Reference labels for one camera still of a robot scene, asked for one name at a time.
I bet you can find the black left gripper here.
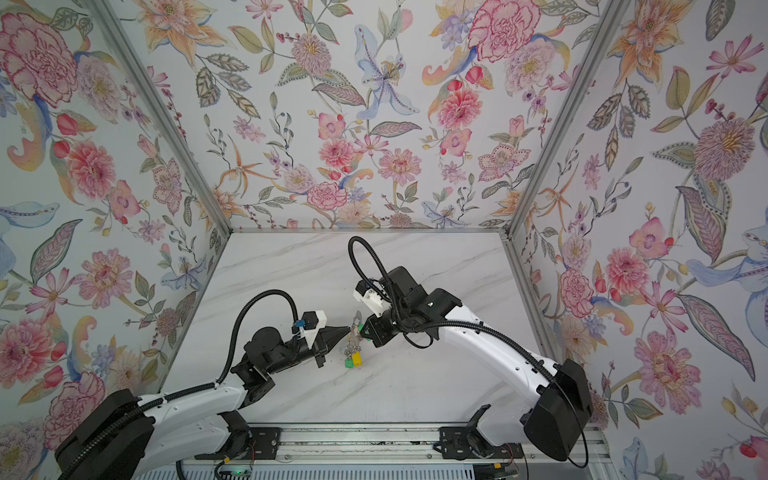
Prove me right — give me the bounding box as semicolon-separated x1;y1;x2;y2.
263;328;350;377

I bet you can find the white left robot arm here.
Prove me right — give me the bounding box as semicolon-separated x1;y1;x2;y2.
55;326;350;479

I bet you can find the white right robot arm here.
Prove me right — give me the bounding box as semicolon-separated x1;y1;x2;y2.
353;267;594;461

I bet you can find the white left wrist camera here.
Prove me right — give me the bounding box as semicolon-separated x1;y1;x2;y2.
292;310;327;350

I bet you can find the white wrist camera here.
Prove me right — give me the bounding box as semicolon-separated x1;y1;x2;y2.
292;310;327;350
353;280;391;318

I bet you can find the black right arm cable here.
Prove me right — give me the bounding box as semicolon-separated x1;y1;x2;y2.
347;235;592;469

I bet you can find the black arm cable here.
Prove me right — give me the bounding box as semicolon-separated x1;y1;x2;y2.
215;289;301;385
347;235;592;469

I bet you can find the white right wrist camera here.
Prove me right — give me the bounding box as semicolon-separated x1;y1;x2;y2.
353;280;391;318

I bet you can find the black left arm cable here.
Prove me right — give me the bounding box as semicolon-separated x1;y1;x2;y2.
215;289;301;385

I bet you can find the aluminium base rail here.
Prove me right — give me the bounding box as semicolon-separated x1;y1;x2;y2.
140;421;610;466

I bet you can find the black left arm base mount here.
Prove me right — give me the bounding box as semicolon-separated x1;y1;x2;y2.
194;427;282;461

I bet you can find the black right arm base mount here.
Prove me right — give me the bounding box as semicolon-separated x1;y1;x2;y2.
432;426;524;461

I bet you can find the aluminium corner frame post right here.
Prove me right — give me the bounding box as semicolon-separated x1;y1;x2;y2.
506;1;629;241

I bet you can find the aluminium corner frame post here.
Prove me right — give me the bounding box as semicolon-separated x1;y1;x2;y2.
85;1;233;240
506;1;629;241

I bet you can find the aluminium corner frame post left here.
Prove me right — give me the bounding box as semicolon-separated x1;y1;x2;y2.
85;1;233;240

